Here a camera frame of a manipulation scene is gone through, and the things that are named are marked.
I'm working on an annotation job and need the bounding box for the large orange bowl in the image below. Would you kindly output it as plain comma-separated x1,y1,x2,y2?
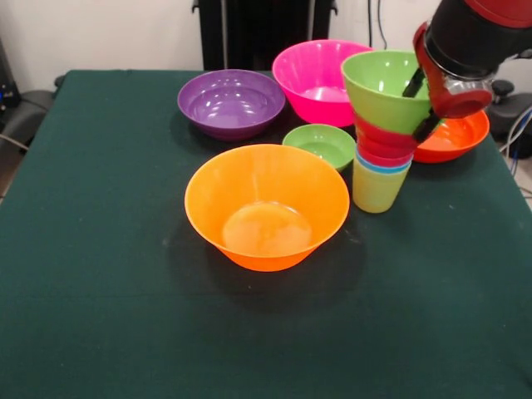
184,144,350,273

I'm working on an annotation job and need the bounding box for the purple bowl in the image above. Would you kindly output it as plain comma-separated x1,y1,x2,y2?
177,69,287,142

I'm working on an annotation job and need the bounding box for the red cup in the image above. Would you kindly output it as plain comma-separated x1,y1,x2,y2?
356,144,414,170

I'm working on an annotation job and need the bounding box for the large green bowl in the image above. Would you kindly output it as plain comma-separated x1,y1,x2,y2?
341,49,446,135

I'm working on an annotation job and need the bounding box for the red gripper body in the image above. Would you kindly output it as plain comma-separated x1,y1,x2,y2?
412,22,494,121

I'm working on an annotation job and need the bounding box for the black electronics box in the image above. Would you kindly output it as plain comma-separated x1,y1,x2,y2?
0,35,22,124

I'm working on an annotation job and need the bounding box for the black equipment with knob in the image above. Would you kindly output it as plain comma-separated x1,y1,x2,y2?
485,79,532,145

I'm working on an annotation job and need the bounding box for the grey cable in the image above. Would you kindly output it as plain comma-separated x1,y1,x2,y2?
0,132,30,153

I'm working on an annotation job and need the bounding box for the pink bowl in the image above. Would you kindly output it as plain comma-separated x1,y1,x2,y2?
272,39,375,128

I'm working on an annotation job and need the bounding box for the white cable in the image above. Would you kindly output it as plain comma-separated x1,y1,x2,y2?
499,106,532,154

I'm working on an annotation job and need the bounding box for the small green bowl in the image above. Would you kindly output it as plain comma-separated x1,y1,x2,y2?
282,123,357,174

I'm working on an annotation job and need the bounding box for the blue cup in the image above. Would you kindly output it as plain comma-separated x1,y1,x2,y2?
354,154,413,176

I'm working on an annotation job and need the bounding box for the red-orange bowl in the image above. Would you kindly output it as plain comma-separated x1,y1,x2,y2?
412,110,490,164

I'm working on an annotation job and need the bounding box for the small red bowl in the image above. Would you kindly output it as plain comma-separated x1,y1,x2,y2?
353,112,419,160

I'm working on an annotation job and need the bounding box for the dark green tablecloth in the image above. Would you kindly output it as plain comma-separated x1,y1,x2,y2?
0,69,532,399

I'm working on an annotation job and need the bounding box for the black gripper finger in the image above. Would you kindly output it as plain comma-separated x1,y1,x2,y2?
401,67,426,99
411,107,442,143

